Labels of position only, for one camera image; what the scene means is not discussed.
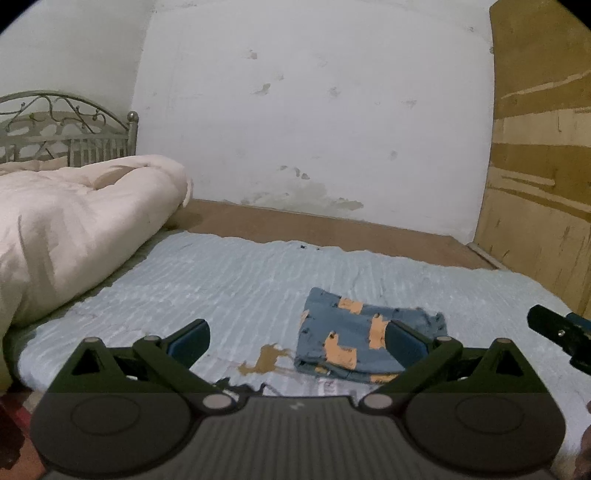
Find cream comforter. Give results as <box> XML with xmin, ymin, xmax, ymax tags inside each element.
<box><xmin>0</xmin><ymin>154</ymin><xmax>195</xmax><ymax>330</ymax></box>

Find brown mattress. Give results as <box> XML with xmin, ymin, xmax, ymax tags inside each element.
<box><xmin>164</xmin><ymin>198</ymin><xmax>498</xmax><ymax>271</ymax></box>

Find grey metal headboard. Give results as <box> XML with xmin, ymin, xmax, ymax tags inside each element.
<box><xmin>0</xmin><ymin>91</ymin><xmax>139</xmax><ymax>167</ymax></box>

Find light blue quilted bed sheet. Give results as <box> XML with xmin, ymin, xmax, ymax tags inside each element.
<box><xmin>4</xmin><ymin>231</ymin><xmax>591</xmax><ymax>467</ymax></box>

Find blue pants with orange print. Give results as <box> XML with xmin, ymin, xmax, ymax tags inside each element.
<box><xmin>294</xmin><ymin>287</ymin><xmax>448</xmax><ymax>385</ymax></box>

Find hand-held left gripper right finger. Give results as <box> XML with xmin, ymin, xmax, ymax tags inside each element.
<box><xmin>359</xmin><ymin>320</ymin><xmax>546</xmax><ymax>413</ymax></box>

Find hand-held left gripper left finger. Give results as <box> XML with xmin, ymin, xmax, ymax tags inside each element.
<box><xmin>48</xmin><ymin>318</ymin><xmax>238</xmax><ymax>414</ymax></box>

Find plywood board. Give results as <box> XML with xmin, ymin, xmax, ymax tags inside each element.
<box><xmin>466</xmin><ymin>0</ymin><xmax>591</xmax><ymax>322</ymax></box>

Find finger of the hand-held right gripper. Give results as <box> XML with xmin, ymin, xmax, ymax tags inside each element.
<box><xmin>527</xmin><ymin>305</ymin><xmax>591</xmax><ymax>370</ymax></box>

